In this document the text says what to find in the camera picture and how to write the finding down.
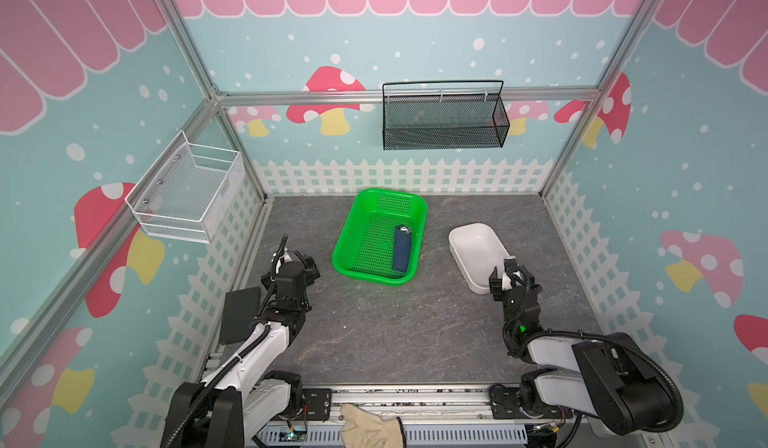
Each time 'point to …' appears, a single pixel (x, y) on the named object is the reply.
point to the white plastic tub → (476, 250)
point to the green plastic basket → (365, 247)
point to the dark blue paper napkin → (402, 248)
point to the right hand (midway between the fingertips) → (509, 268)
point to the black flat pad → (240, 309)
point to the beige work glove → (363, 429)
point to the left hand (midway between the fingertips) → (293, 266)
